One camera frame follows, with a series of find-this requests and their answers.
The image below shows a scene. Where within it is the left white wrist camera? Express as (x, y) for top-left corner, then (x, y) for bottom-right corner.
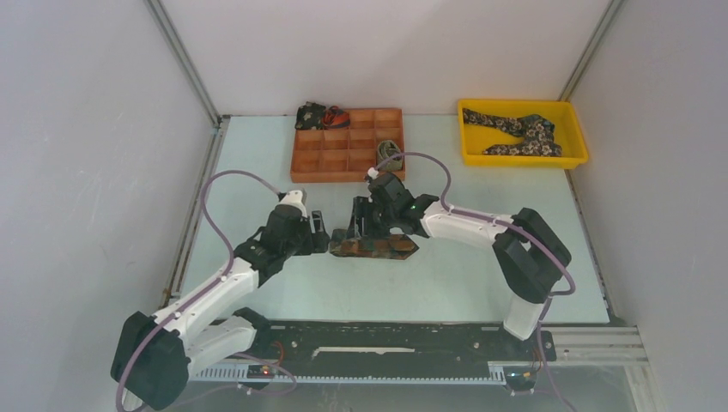
(278, 189), (308, 218)

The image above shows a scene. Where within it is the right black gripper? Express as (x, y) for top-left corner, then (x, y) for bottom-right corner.
(345, 195), (398, 241)

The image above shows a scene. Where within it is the rolled red black tie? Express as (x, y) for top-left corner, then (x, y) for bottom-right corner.
(322, 106), (351, 130)

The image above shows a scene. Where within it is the orange compartment tray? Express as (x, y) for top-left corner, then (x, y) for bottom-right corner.
(289, 108), (405, 184)

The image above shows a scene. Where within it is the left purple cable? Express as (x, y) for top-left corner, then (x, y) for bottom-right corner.
(114, 169), (299, 412)

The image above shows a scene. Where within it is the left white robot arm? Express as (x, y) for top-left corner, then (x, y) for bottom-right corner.
(110, 203), (330, 411)

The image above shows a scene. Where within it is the rolled black floral tie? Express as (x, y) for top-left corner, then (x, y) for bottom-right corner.
(294, 101), (327, 130)

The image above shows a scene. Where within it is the yellow plastic bin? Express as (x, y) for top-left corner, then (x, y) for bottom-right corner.
(458, 99), (589, 169)

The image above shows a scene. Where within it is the green orange patterned tie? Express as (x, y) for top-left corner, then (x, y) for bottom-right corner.
(329, 229), (419, 260)

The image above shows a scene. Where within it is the rolled olive green tie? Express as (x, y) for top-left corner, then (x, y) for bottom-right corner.
(376, 140), (403, 172)

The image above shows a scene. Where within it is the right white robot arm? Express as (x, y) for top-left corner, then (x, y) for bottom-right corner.
(331, 173), (575, 359)

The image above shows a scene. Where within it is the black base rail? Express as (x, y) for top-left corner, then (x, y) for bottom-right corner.
(218, 318), (557, 383)

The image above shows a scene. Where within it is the dark floral tie in bin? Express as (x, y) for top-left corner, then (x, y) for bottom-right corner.
(462, 108), (563, 157)

